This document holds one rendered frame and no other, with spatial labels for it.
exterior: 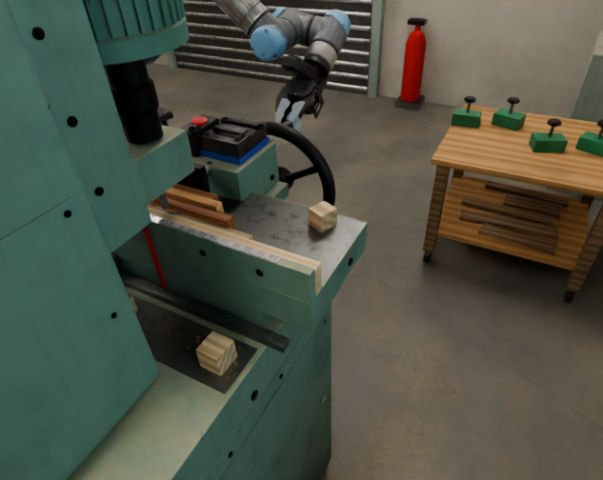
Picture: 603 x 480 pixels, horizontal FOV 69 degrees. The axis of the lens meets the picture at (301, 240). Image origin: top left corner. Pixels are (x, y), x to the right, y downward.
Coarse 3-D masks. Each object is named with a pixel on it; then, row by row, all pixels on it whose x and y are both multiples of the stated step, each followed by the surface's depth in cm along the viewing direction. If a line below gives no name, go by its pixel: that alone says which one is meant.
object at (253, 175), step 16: (272, 144) 85; (208, 160) 81; (256, 160) 81; (272, 160) 87; (224, 176) 79; (240, 176) 78; (256, 176) 83; (272, 176) 88; (224, 192) 82; (240, 192) 80
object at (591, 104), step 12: (600, 36) 217; (600, 48) 204; (600, 60) 197; (588, 72) 202; (600, 72) 199; (588, 84) 204; (600, 84) 202; (576, 96) 237; (588, 96) 207; (600, 96) 204; (576, 108) 212; (588, 108) 209; (600, 108) 207; (588, 120) 212; (564, 192) 237; (576, 192) 234
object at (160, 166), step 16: (128, 144) 63; (144, 144) 63; (160, 144) 62; (176, 144) 65; (144, 160) 60; (160, 160) 63; (176, 160) 66; (192, 160) 69; (144, 176) 61; (160, 176) 64; (176, 176) 67; (144, 192) 62; (160, 192) 64
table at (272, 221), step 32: (256, 192) 83; (288, 192) 92; (256, 224) 75; (288, 224) 75; (352, 224) 74; (128, 256) 77; (160, 256) 72; (320, 256) 68; (352, 256) 72; (224, 288) 68; (256, 288) 64; (288, 320) 65
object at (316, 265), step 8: (160, 216) 69; (168, 216) 69; (176, 216) 69; (184, 224) 68; (192, 224) 67; (200, 224) 67; (208, 232) 66; (216, 232) 66; (224, 232) 65; (232, 240) 64; (240, 240) 64; (248, 240) 64; (256, 248) 62; (264, 248) 62; (272, 248) 62; (280, 256) 61; (288, 256) 61; (296, 256) 60; (304, 264) 59; (312, 264) 59; (320, 264) 59; (320, 272) 60; (320, 280) 61; (320, 288) 62
